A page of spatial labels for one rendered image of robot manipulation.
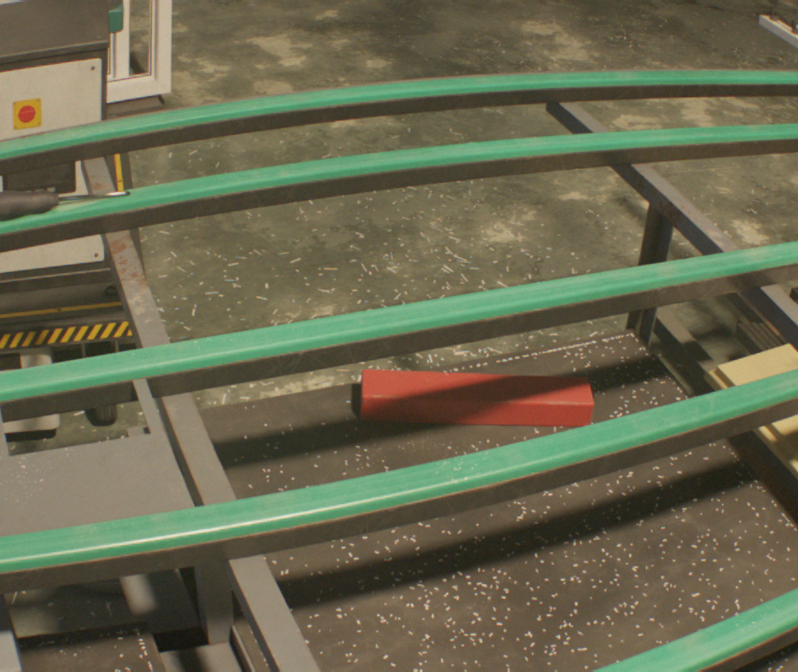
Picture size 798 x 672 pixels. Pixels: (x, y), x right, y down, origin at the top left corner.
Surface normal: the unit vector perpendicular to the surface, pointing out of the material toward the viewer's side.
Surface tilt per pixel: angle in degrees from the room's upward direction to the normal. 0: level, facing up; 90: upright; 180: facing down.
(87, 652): 0
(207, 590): 90
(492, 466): 0
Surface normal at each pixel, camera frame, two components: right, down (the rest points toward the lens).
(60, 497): 0.07, -0.83
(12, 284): 0.28, 0.56
